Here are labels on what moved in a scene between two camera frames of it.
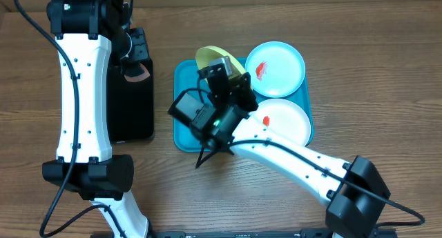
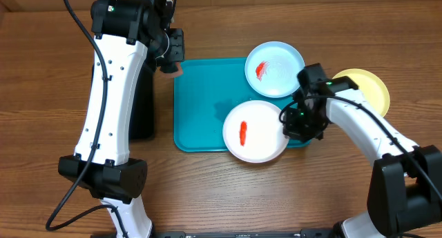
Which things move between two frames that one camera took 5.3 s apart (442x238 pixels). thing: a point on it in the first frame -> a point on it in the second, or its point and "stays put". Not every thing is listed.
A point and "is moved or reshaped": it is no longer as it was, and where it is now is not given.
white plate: (284, 117) is moved or reshaped
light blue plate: (277, 70) stays put
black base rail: (306, 233) stays put
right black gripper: (243, 87) -> (294, 132)
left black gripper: (139, 38) -> (177, 38)
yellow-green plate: (206, 54) -> (371, 87)
